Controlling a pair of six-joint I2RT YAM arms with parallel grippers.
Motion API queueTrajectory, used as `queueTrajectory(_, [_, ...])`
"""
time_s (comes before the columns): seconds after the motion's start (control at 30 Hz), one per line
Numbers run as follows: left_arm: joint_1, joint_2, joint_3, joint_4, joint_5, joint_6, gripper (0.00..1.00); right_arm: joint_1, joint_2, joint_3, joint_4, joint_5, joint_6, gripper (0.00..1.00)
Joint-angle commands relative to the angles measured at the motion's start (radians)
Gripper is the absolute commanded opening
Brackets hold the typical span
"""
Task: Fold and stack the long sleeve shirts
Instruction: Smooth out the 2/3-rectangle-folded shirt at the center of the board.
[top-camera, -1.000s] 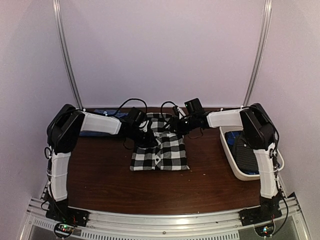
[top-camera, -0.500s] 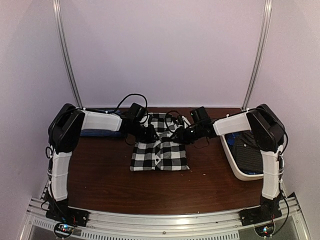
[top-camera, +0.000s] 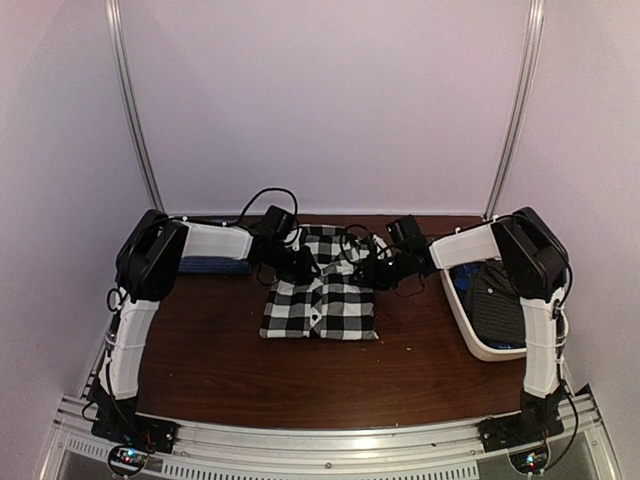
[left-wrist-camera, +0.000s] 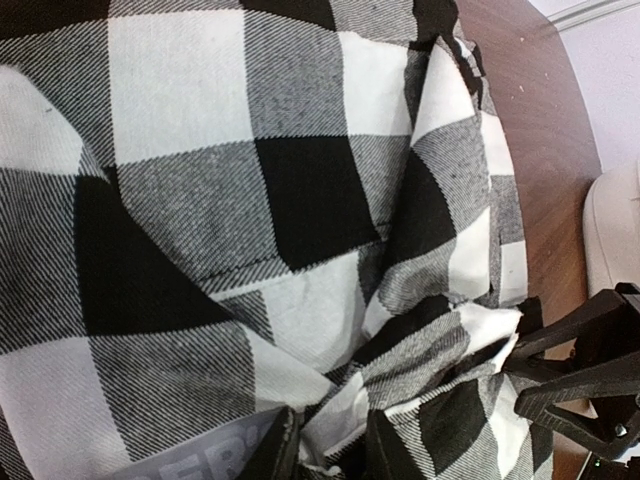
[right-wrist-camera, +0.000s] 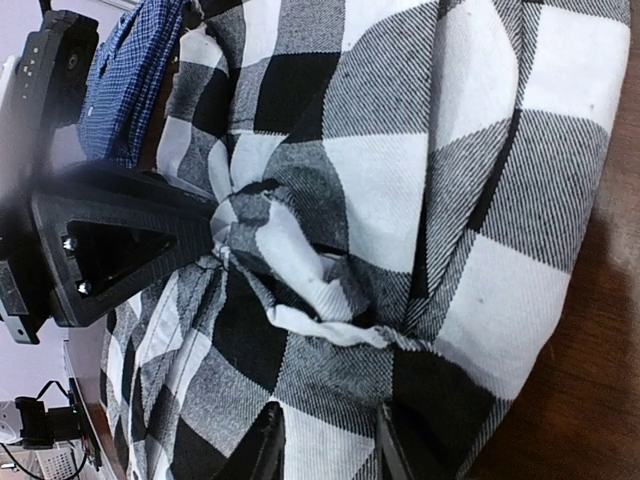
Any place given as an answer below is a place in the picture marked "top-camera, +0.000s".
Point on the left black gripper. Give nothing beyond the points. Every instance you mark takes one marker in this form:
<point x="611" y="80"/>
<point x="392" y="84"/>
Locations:
<point x="304" y="271"/>

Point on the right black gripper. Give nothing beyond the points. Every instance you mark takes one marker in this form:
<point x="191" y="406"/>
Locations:
<point x="372" y="273"/>

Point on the blue shirt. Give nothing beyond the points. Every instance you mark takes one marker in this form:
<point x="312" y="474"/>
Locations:
<point x="210" y="265"/>
<point x="461" y="276"/>

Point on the black white checked shirt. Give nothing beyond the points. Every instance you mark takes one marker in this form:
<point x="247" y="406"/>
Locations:
<point x="332" y="306"/>

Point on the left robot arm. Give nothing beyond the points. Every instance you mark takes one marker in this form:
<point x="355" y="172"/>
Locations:
<point x="147" y="267"/>

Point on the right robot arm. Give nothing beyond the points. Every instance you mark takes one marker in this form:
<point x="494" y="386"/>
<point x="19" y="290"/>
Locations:
<point x="537" y="267"/>

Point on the blue shirt in basket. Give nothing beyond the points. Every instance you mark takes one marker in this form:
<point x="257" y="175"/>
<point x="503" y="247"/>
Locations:
<point x="461" y="276"/>

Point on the dark striped shirt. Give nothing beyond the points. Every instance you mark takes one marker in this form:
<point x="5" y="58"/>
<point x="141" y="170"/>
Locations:
<point x="493" y="308"/>

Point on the white plastic basket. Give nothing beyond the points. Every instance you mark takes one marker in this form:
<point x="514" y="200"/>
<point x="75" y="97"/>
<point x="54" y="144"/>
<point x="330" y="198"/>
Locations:
<point x="492" y="352"/>

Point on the right small circuit board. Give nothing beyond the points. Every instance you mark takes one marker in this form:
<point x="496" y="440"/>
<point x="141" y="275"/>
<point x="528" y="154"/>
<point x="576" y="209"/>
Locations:
<point x="530" y="461"/>

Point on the small circuit board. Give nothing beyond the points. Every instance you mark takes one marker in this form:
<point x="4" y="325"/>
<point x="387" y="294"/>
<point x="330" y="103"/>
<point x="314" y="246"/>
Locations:
<point x="125" y="460"/>
<point x="530" y="461"/>

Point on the left small circuit board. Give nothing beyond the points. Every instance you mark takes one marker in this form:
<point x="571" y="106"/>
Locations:
<point x="125" y="460"/>

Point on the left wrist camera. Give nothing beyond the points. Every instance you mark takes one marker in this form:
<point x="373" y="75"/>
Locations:
<point x="296" y="238"/>

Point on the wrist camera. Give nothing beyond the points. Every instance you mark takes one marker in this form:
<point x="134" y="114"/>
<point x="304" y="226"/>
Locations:
<point x="380" y="248"/>
<point x="296" y="238"/>

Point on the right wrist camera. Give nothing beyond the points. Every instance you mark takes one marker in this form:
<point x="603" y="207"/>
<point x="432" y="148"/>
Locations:
<point x="380" y="248"/>

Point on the front aluminium rail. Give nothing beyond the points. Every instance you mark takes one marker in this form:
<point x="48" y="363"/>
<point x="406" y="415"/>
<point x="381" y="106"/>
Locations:
<point x="449" y="450"/>

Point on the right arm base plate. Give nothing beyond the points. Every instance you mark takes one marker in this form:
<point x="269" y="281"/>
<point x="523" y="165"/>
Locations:
<point x="507" y="432"/>

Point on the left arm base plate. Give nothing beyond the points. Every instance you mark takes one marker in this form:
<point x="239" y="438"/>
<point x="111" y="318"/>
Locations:
<point x="143" y="433"/>

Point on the left aluminium frame post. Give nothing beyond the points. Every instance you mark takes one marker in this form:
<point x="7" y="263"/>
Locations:
<point x="131" y="109"/>

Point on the aluminium frame post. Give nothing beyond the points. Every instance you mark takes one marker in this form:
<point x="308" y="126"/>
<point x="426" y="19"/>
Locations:
<point x="131" y="109"/>
<point x="529" y="59"/>

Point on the right aluminium frame post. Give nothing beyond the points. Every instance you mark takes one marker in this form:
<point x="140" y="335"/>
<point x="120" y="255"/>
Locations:
<point x="529" y="59"/>

